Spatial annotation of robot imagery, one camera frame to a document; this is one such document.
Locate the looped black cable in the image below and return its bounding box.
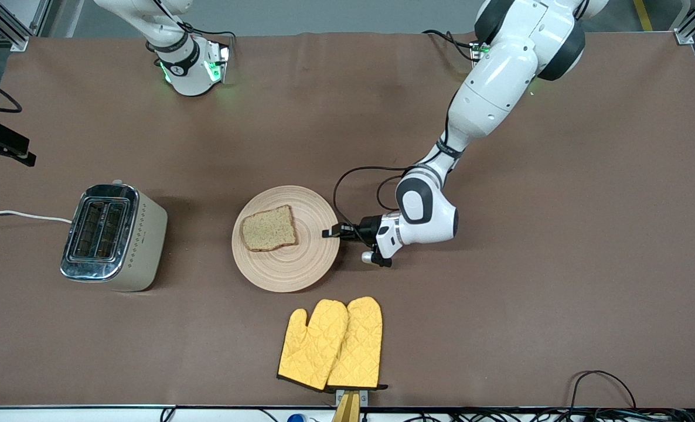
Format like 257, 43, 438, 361
567, 370, 638, 411

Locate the grey metal bracket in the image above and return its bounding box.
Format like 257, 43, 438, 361
336, 388, 369, 406

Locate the brown table cover mat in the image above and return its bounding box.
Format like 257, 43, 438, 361
0, 30, 695, 409

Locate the chrome and beige toaster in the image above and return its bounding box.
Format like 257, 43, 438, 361
60, 180, 168, 292

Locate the round wooden plate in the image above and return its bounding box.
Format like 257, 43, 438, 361
231, 185, 341, 293

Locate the yellow wooden stand piece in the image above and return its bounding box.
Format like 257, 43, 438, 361
331, 392, 361, 422

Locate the slice of brown bread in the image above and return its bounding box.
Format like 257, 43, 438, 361
241, 205, 298, 253

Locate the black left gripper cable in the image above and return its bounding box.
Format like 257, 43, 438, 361
333, 166, 410, 232

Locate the black left arm base cable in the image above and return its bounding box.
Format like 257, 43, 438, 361
423, 29, 478, 63

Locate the white toaster power cord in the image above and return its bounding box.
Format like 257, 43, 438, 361
0, 210, 73, 224

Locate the black right arm base cable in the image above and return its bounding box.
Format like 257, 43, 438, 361
148, 0, 237, 40

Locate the yellow quilted oven mitt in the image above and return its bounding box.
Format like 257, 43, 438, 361
327, 296, 384, 390
277, 299, 349, 392

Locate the black arm base cable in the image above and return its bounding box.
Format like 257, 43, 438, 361
148, 0, 237, 40
423, 29, 478, 63

